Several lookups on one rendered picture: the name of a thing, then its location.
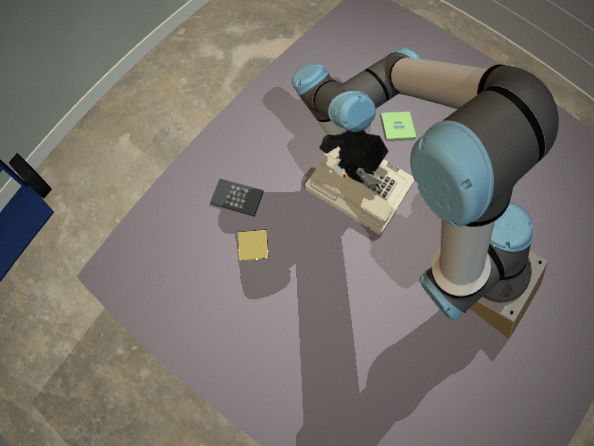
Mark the green sticky note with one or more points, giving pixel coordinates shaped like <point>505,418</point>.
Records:
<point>398,126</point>

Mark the yellow sticky note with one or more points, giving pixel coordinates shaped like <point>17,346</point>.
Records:
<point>253,245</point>

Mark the dark grey keypad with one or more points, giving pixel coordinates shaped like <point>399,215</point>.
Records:
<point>237,197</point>

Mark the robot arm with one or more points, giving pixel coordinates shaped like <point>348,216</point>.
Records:
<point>465,165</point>

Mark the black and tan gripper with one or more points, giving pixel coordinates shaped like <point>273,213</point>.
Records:
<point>370,154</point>

